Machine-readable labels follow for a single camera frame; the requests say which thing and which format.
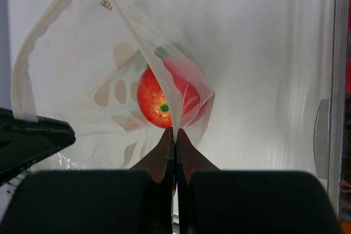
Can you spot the clear dotted zip bag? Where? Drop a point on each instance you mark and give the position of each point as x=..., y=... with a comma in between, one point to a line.
x=81, y=63

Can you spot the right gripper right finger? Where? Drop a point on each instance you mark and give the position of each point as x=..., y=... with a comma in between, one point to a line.
x=211, y=200

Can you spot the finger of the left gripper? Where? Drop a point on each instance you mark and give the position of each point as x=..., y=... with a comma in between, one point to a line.
x=25, y=143

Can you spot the red apple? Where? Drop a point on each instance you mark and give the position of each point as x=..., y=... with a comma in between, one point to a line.
x=152, y=101

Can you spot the clear plastic food bin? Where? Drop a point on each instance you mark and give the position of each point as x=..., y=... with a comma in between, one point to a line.
x=331, y=142

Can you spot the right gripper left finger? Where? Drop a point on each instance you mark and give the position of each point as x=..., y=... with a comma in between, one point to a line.
x=136, y=200

